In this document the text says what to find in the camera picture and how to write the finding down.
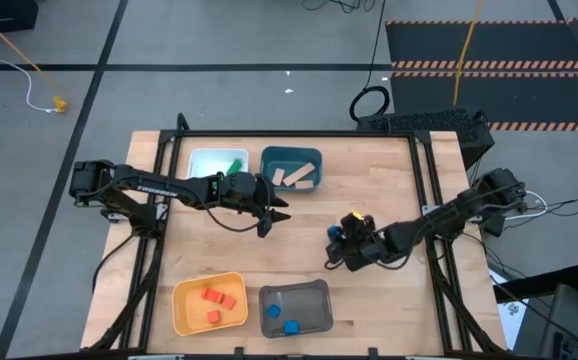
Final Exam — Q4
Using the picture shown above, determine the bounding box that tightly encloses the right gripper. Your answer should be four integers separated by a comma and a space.
324, 213, 386, 273

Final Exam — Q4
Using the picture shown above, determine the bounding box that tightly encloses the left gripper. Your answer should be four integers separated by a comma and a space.
216, 172, 292, 239

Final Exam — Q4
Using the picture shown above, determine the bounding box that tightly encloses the long wooden block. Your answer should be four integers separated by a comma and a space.
282, 162, 316, 188

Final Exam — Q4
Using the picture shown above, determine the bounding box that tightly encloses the rectangular orange block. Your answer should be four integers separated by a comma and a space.
200, 287, 225, 304

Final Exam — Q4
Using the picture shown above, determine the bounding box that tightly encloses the teal plastic bin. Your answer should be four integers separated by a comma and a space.
260, 145, 324, 193

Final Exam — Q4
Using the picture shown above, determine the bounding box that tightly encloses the grey translucent plastic bin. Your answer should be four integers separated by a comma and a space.
258, 278, 334, 339

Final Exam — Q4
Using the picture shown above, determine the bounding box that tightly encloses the white plastic bin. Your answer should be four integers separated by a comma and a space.
187, 147, 250, 181

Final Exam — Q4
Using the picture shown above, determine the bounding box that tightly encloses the orange plastic bin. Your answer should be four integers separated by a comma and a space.
171, 271, 249, 337

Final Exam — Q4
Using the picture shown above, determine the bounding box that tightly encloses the black perforated computer case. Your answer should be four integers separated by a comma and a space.
356, 107, 496, 170

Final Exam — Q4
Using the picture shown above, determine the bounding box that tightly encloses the black power adapter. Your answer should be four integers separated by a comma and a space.
483, 212, 508, 239

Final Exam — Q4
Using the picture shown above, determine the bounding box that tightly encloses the white paper sheet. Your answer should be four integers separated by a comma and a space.
488, 269, 523, 351

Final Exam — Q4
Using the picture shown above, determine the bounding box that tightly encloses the black hazard-striped floor mat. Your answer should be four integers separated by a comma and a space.
385, 17, 578, 134

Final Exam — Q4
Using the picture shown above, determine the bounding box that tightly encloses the dark equipment box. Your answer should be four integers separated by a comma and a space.
538, 283, 578, 360

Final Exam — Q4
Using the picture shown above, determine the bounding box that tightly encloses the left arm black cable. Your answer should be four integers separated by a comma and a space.
203, 199, 265, 234

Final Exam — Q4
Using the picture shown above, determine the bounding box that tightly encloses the black aluminium rig frame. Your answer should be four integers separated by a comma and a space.
81, 112, 508, 360

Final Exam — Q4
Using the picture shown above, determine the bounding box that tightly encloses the black coiled floor cable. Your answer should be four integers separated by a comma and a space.
348, 0, 391, 124

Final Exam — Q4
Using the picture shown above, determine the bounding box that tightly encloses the black base cable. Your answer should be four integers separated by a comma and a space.
91, 233, 138, 296

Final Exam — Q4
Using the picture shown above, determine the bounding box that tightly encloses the white power cable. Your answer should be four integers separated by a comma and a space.
506, 189, 549, 221

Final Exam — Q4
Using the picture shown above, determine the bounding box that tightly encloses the black cable bundle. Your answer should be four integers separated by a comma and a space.
301, 0, 376, 14

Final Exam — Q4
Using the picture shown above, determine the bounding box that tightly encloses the yellow hanging cable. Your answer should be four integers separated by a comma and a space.
452, 0, 485, 107

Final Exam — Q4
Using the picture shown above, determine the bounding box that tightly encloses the thin black cable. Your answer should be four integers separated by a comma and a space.
523, 188, 578, 216

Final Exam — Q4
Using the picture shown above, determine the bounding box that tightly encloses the yellow floor cable with plug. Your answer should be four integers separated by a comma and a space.
0, 5, 69, 114

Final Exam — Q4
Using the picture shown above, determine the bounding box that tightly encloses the white floor cable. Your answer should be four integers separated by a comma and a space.
0, 0, 58, 114

